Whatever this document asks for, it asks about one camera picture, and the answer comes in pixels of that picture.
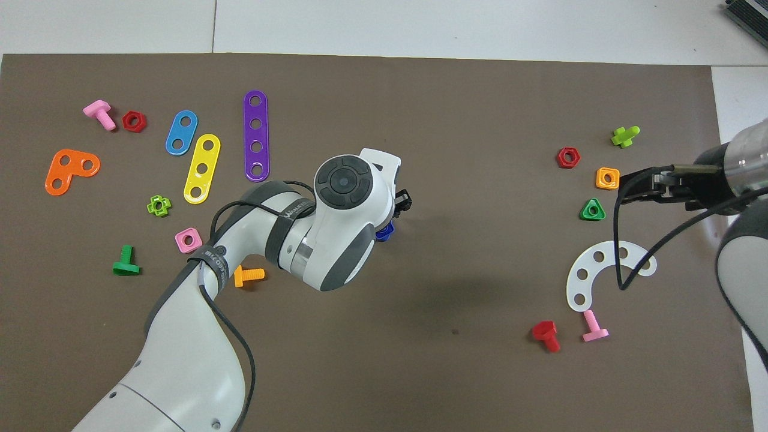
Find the red plastic bolt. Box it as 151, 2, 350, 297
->
531, 320, 562, 353

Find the orange three-hole corner plate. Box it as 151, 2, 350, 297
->
45, 149, 101, 196

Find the dark green triangle nut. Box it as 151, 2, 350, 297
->
579, 197, 607, 221

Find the pink plastic bolt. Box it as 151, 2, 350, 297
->
82, 100, 117, 131
581, 310, 610, 343

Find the purple four-hole strip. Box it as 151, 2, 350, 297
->
243, 90, 271, 182

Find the dark ribbed device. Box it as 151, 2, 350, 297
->
722, 0, 768, 34

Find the brown table mat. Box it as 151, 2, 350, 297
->
0, 53, 754, 432

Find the yellow three-hole strip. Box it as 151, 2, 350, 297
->
183, 133, 221, 205

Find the light green cross-head bolt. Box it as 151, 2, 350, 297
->
610, 125, 641, 149

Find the blue two-hole strip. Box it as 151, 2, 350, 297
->
165, 110, 199, 157

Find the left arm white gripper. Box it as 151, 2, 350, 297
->
359, 148, 413, 225

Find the orange plastic bolt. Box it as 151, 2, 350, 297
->
233, 265, 266, 288

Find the white curved five-hole plate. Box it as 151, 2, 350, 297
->
566, 240, 658, 313

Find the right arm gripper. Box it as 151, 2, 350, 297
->
618, 163, 752, 212

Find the pink square nut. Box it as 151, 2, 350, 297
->
175, 227, 203, 254

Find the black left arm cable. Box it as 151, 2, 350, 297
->
195, 180, 319, 432

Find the dark green plastic bolt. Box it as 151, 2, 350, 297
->
112, 244, 142, 277

